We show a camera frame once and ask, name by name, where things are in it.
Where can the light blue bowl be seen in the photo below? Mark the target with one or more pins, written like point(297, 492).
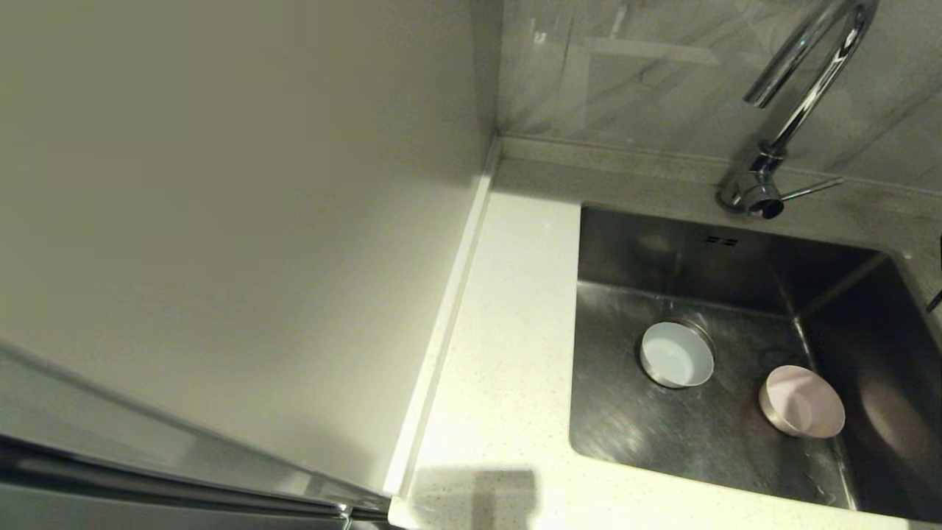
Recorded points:
point(677, 357)

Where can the pink bowl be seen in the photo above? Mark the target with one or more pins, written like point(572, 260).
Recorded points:
point(802, 401)

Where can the stainless steel sink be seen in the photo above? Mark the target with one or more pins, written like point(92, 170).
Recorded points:
point(647, 434)

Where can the round metal drain strainer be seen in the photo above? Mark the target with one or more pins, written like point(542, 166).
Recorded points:
point(701, 326)

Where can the chrome gooseneck faucet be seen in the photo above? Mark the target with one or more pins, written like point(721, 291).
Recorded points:
point(809, 96)

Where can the stainless steel appliance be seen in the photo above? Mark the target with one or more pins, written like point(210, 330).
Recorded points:
point(110, 456)

